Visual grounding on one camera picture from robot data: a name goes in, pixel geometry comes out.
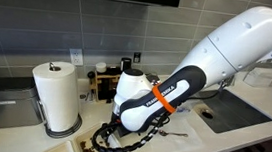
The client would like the grey metal box appliance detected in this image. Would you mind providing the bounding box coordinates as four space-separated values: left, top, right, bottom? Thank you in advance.
0 73 48 135

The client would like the black cable conduit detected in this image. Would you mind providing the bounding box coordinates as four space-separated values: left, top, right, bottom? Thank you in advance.
90 104 171 152

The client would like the clear plastic tub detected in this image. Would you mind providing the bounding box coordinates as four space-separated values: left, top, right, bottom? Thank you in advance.
176 101 197 116

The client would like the stainless steel sink basin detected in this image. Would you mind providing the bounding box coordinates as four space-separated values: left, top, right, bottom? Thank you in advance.
190 86 272 139

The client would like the black wall outlet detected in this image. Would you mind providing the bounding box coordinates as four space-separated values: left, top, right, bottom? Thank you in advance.
132 51 142 64

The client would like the white paper towel roll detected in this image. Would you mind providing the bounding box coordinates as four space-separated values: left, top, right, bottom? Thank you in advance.
25 58 85 135

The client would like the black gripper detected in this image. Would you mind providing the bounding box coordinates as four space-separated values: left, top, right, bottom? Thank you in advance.
113 118 144 140

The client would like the orange strap band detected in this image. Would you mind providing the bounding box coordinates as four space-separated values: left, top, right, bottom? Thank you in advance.
150 84 179 115

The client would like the brown coffee beans pile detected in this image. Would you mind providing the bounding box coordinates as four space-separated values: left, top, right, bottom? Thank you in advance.
77 135 111 152

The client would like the small metal spoon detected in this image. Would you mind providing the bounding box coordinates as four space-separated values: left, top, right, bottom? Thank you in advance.
157 128 190 139

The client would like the small white jar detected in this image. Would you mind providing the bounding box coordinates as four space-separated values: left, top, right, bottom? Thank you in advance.
94 61 108 74

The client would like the white wall outlet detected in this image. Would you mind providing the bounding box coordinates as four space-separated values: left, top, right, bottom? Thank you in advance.
68 48 85 68

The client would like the metal paper towel holder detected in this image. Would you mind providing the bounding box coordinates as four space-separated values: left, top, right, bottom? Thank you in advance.
33 61 89 141

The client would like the white cardboard box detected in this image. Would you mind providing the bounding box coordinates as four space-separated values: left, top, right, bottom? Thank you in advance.
242 64 272 89

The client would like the black measuring scoop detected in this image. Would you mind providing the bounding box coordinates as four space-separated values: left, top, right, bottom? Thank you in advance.
86 69 97 86

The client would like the wooden countertop organizer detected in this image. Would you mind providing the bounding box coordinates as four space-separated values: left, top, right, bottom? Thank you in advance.
87 65 125 105

